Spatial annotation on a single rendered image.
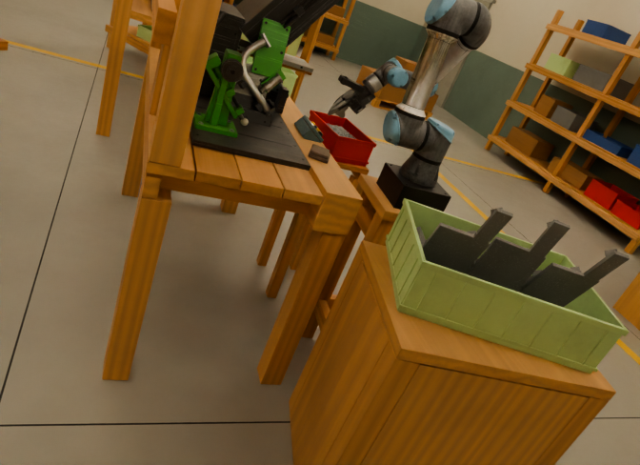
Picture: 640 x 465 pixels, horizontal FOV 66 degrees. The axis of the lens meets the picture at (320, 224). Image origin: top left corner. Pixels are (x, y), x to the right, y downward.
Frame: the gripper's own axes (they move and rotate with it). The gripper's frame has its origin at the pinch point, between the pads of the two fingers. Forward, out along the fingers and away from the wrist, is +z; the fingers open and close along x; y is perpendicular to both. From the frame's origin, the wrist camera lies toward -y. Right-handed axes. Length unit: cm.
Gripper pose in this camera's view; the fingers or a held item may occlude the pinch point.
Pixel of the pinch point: (330, 111)
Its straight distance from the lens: 219.1
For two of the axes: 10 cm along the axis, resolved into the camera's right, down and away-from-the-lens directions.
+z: -8.0, 5.9, 1.2
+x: -2.7, -5.3, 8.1
